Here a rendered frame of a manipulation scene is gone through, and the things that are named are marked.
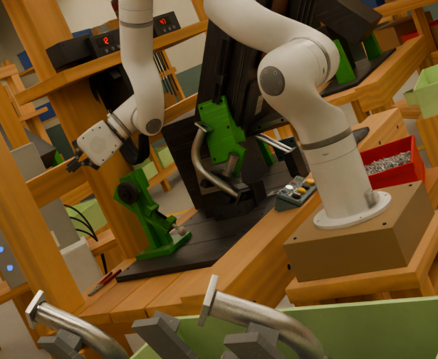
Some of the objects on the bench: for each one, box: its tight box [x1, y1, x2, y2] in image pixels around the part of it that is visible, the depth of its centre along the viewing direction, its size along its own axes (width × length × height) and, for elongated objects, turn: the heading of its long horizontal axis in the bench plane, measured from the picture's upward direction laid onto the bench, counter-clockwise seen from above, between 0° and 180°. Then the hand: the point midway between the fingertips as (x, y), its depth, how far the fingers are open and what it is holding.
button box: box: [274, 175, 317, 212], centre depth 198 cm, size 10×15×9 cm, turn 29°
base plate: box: [115, 145, 311, 283], centre depth 230 cm, size 42×110×2 cm, turn 29°
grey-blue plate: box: [273, 136, 302, 177], centre depth 226 cm, size 10×2×14 cm, turn 119°
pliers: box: [88, 269, 122, 296], centre depth 205 cm, size 16×5×1 cm, turn 37°
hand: (73, 166), depth 182 cm, fingers closed
